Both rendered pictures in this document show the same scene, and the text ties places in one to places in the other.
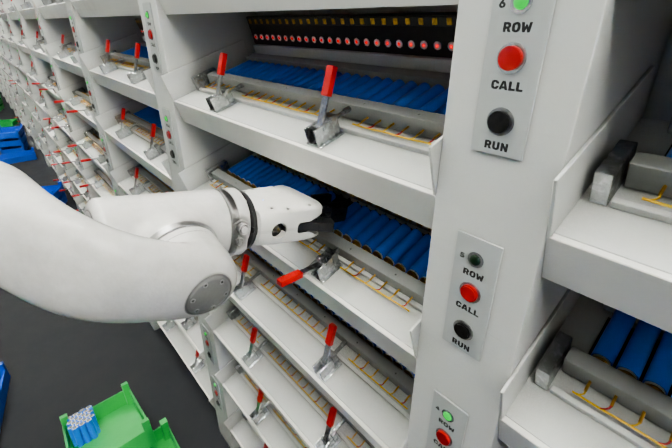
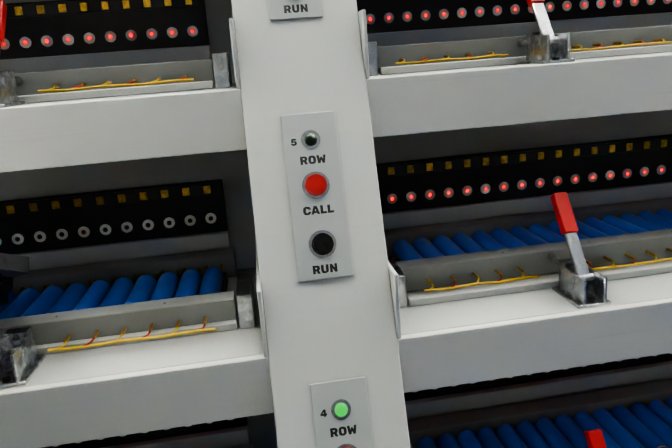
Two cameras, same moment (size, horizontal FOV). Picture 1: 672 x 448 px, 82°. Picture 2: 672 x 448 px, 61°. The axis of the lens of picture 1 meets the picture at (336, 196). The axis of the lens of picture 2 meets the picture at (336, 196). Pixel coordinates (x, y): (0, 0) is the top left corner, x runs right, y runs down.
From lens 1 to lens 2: 34 cm
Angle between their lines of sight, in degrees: 61
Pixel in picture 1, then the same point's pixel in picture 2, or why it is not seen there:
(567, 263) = (388, 102)
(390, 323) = (197, 355)
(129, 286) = not seen: outside the picture
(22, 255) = not seen: outside the picture
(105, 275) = not seen: outside the picture
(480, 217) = (300, 90)
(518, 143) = (315, 0)
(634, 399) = (463, 263)
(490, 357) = (362, 258)
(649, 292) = (448, 92)
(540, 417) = (423, 320)
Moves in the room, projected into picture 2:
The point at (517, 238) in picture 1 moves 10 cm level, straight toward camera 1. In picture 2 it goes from (343, 94) to (417, 47)
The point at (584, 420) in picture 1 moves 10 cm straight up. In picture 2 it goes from (449, 304) to (434, 183)
